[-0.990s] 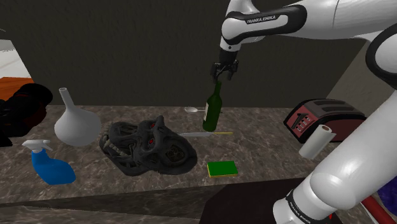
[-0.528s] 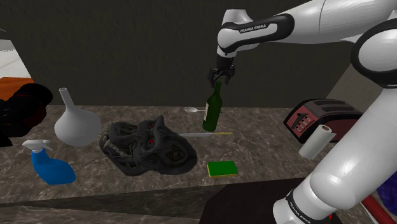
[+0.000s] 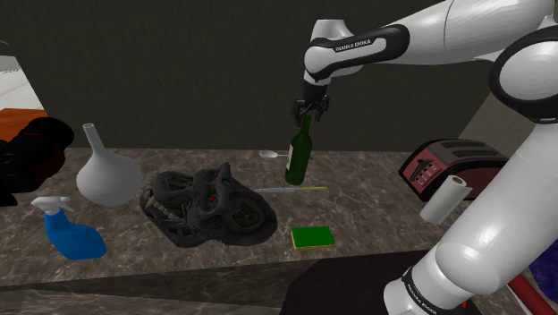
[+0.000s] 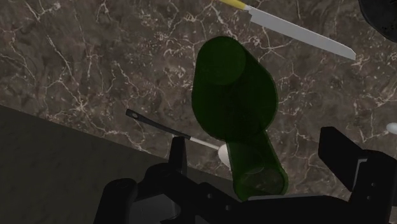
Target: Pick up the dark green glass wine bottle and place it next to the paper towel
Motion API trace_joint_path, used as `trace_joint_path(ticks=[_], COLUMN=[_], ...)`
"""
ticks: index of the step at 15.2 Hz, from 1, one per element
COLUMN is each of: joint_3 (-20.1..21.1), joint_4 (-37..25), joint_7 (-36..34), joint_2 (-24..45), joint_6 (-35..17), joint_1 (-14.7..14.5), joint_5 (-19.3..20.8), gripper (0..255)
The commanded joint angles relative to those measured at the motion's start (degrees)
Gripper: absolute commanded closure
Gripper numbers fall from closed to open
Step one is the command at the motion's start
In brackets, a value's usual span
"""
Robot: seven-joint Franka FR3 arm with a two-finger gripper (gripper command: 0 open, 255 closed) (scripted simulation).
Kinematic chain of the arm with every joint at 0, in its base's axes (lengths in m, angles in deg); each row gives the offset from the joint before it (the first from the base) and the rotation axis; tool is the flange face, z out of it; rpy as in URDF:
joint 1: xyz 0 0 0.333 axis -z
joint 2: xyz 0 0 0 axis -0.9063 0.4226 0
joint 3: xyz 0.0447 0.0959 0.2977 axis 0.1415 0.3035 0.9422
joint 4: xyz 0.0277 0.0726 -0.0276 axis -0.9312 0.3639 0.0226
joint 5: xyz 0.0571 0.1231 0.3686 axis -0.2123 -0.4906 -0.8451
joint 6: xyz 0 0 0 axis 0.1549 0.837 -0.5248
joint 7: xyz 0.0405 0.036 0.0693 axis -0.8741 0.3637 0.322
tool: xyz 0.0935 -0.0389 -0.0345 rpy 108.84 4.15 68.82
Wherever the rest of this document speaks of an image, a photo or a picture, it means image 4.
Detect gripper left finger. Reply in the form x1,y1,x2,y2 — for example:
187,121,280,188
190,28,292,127
94,136,242,224

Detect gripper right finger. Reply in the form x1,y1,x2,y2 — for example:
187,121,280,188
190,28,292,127
317,126,397,224

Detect dark green glass bottle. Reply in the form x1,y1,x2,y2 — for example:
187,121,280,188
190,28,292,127
191,36,289,201

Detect black round object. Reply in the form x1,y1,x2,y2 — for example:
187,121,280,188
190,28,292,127
358,0,397,43

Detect black-handled white spoon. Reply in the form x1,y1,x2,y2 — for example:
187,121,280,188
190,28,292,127
125,108,232,170

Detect yellow-handled kitchen knife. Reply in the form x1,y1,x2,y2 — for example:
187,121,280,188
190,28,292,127
219,0,357,61

